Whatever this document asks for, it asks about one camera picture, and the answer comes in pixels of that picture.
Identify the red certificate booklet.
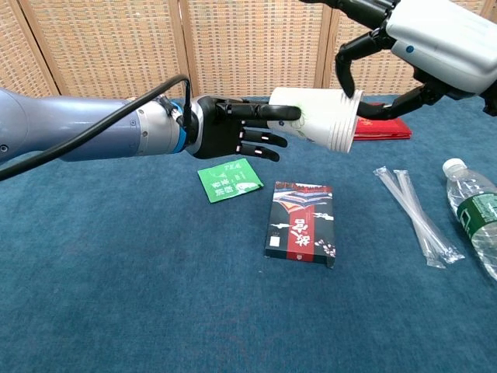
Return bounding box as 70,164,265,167
351,103,413,141

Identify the clear water bottle green label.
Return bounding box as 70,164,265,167
441,157,497,287

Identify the black red printed box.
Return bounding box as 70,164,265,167
263,180,335,270

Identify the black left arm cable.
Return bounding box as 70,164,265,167
0,74,194,183

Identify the woven bamboo folding screen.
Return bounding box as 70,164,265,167
0,0,497,100

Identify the blue felt table cover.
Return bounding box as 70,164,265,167
0,92,497,373

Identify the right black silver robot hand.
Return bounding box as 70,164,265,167
298,0,497,121

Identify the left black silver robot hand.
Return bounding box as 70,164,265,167
185,95,304,162

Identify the green tea sachet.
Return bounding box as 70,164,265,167
196,157,265,204

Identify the clear wrapped drinking straw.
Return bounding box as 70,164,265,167
392,169,448,270
373,166,466,262

